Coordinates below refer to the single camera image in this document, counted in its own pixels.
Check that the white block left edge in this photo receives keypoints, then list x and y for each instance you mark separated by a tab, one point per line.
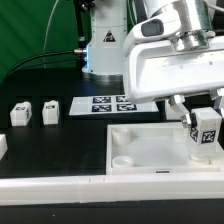
3	145

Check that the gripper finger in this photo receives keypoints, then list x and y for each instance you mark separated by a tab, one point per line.
176	103
217	96

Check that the white square table top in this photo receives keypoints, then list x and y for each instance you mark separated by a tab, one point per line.
151	148

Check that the white front fence wall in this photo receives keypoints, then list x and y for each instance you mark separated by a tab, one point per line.
111	188

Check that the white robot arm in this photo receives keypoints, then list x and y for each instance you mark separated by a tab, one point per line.
105	56

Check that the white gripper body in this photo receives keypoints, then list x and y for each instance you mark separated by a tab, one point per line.
154	70

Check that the white marker sheet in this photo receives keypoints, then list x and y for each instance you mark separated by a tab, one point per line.
111	104

